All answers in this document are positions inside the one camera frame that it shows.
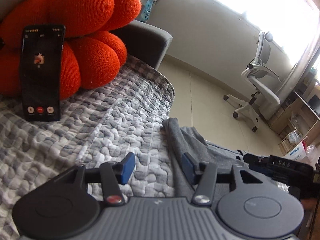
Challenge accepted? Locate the dark grey sofa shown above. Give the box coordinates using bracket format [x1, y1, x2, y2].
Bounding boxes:
[110, 20, 173, 69]

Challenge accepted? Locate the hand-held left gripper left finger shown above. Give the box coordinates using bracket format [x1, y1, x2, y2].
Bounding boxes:
[52, 152, 135, 206]

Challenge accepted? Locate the white office chair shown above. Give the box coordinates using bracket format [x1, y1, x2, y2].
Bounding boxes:
[223, 31, 282, 132]

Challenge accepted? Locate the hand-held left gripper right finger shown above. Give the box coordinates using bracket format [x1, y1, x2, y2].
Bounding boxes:
[182, 152, 263, 207]

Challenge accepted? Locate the black monitor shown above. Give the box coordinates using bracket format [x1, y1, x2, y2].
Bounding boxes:
[309, 97, 320, 115]

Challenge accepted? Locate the grey checked quilt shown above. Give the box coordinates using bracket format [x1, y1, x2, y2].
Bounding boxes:
[0, 55, 290, 240]

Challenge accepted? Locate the grey t-shirt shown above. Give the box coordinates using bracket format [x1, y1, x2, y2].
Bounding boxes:
[162, 118, 288, 198]

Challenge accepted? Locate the black smartphone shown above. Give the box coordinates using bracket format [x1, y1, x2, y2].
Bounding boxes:
[20, 24, 66, 122]

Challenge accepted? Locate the clear plastic bag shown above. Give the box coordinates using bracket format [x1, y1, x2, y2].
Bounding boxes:
[305, 145, 320, 163]

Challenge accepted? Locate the orange flower cushion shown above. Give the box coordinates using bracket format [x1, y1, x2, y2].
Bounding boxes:
[0, 0, 142, 100]

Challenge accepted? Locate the blue patterned box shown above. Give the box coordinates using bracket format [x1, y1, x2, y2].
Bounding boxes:
[139, 0, 157, 23]

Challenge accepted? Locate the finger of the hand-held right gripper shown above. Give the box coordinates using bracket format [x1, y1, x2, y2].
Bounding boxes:
[244, 154, 273, 174]

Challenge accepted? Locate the wooden shelf unit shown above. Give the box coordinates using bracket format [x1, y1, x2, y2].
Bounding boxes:
[269, 80, 320, 155]

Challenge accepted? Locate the white cardboard box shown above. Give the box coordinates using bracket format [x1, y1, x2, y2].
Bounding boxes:
[282, 140, 309, 160]

